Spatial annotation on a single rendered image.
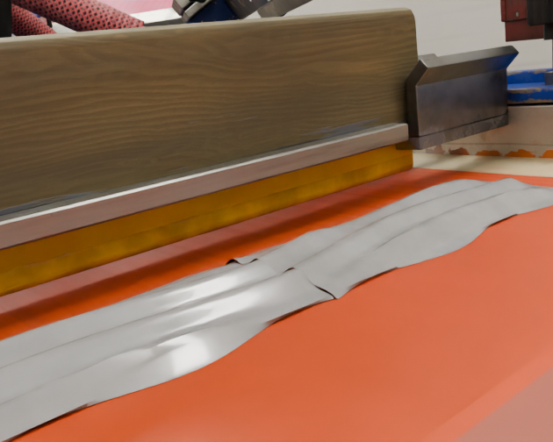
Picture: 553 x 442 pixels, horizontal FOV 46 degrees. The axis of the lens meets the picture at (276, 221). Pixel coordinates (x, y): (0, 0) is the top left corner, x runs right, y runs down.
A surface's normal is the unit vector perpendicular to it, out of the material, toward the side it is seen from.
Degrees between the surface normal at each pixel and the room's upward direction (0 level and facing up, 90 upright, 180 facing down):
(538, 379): 0
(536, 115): 90
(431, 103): 90
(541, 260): 0
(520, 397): 0
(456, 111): 90
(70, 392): 37
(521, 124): 90
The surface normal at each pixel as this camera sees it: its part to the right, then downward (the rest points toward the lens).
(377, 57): 0.64, 0.11
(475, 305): -0.12, -0.96
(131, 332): 0.19, -0.72
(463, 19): -0.76, 0.25
